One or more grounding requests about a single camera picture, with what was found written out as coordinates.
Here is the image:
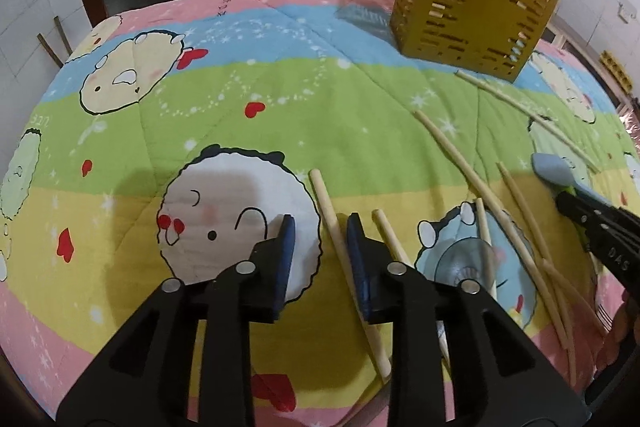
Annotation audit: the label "blue silicone spoon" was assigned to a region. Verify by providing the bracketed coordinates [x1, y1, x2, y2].
[532, 153, 611, 206]

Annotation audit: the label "wooden sticks against wall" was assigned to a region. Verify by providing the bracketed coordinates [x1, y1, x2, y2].
[34, 15, 74, 70]

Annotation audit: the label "long diagonal wooden chopstick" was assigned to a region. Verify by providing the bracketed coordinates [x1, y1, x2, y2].
[412, 108, 572, 350]

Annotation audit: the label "kitchen counter cabinet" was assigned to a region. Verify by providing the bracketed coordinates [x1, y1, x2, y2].
[548, 14, 632, 108]

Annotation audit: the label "metal spoon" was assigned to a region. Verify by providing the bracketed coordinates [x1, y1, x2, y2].
[434, 237, 487, 291]

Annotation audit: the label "short wooden chopstick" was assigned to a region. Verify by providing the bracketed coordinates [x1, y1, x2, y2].
[372, 209, 450, 372]

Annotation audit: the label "person right hand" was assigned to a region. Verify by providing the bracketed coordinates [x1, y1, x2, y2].
[596, 291, 640, 373]

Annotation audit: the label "colourful cartoon quilt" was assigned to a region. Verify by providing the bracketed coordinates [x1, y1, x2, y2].
[1, 0, 639, 426]

